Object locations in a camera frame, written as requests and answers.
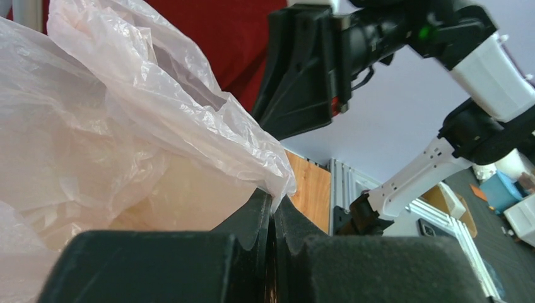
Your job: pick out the red t-shirt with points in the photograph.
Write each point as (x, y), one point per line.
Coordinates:
(157, 59)

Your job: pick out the clothes rack pole with foot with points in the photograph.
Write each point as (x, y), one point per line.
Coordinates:
(29, 13)

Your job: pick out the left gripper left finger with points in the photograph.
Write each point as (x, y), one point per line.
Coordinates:
(226, 264)

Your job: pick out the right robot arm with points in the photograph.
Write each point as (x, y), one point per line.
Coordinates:
(492, 109)

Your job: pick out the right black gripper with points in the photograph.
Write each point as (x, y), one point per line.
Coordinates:
(300, 82)

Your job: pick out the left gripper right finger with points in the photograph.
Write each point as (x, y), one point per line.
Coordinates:
(314, 267)

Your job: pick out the beige plastic trash bin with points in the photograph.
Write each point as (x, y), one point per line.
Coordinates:
(187, 197)

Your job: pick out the pink plastic trash bag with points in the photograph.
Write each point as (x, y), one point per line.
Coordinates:
(69, 166)

